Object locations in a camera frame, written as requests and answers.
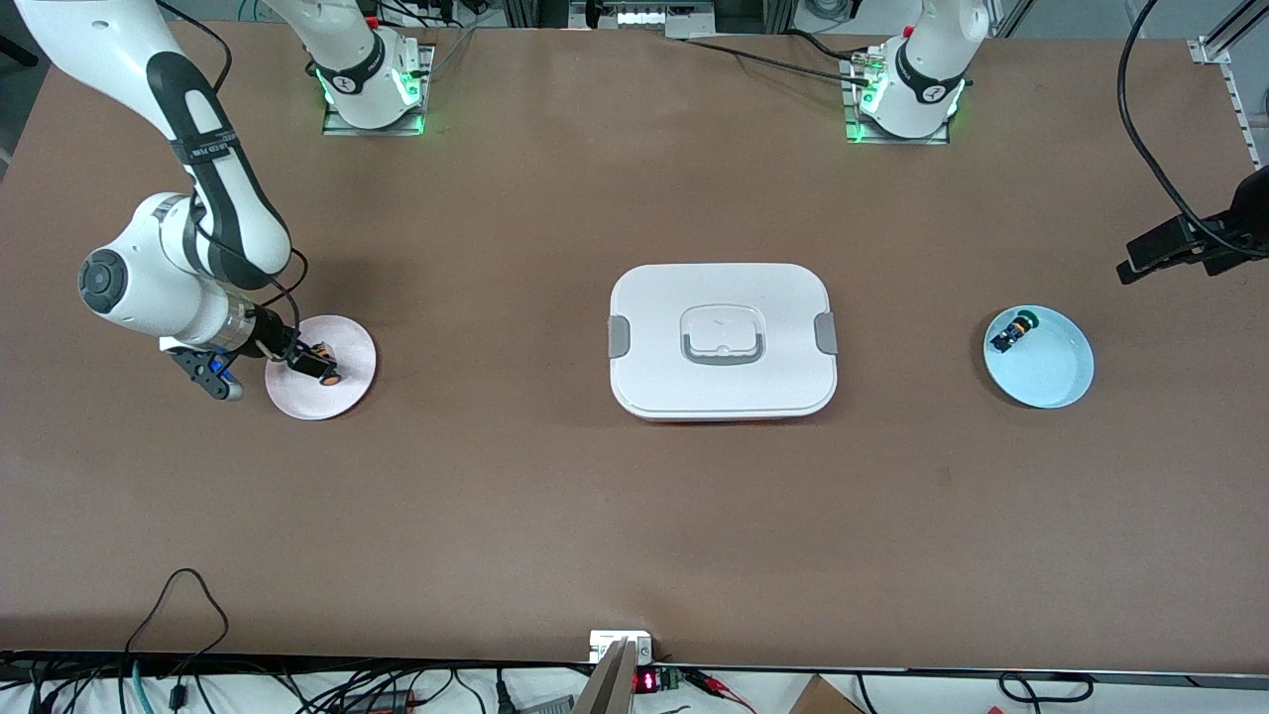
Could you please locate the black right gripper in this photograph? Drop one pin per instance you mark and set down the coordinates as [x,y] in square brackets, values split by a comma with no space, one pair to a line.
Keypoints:
[272,332]

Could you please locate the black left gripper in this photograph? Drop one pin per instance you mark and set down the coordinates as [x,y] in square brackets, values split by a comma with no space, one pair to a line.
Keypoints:
[1221,241]

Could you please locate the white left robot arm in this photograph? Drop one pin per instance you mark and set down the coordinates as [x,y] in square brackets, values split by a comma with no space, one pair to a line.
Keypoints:
[922,69]

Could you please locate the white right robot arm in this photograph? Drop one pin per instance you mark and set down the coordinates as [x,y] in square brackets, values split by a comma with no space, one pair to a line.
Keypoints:
[218,198]

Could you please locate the white lunch box grey clips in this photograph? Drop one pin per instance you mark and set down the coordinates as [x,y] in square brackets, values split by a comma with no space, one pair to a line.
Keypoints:
[724,387]

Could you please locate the brown cardboard box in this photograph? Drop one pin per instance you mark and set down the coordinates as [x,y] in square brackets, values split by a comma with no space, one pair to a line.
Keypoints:
[823,699]

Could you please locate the pale pink round plate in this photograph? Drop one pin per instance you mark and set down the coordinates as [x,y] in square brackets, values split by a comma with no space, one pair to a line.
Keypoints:
[337,397]

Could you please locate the light blue round plate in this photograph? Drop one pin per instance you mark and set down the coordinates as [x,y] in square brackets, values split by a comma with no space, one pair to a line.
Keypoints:
[1051,372]

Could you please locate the black power adapter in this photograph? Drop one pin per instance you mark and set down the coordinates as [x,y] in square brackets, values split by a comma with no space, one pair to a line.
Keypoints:
[382,702]

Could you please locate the red digit display module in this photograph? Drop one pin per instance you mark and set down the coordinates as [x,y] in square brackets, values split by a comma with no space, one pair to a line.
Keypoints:
[645,681]

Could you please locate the red clip leads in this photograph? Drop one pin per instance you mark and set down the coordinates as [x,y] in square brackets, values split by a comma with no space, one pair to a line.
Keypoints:
[709,680]

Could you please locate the aluminium frame rail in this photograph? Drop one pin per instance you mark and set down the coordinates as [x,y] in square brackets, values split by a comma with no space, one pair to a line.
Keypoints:
[1214,48]

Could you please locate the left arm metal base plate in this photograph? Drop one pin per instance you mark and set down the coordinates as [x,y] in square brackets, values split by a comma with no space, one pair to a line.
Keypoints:
[850,109]

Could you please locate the white post mounting plate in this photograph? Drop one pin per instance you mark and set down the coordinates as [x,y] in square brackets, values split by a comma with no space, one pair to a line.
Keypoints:
[600,645]

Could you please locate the aluminium camera post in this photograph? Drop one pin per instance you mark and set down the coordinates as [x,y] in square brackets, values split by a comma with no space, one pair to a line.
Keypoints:
[610,689]

